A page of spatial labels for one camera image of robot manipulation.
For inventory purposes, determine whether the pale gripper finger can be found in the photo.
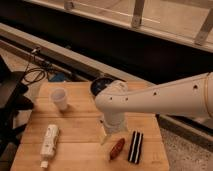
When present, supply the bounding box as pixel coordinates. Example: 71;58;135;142
100;135;110;145

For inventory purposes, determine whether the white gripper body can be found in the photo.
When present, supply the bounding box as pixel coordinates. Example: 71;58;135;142
102;113;127;134

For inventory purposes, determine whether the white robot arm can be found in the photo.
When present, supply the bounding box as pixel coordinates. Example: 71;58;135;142
94;72;213;144

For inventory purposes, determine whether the black white striped block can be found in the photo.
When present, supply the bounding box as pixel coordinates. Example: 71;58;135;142
128;131;143;164

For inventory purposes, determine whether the wooden cutting board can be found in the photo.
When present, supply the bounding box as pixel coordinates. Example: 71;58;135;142
11;82;169;171

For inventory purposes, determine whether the black bowl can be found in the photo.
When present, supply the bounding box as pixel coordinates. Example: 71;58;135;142
90;77;113;96

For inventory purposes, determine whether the translucent plastic cup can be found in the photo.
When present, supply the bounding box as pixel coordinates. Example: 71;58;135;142
50;88;68;111

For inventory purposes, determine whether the blue object behind board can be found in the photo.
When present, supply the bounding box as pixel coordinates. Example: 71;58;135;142
50;73;65;82

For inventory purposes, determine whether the black cable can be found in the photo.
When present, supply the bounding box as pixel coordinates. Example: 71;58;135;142
22;46;56;85

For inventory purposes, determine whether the metal bracket middle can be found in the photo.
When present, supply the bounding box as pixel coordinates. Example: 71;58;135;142
131;0;145;28

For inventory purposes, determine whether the metal bracket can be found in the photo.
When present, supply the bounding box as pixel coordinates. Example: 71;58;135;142
131;0;145;28
64;0;74;10

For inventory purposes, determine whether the metal bracket left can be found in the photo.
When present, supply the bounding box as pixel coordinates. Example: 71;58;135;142
64;0;74;10

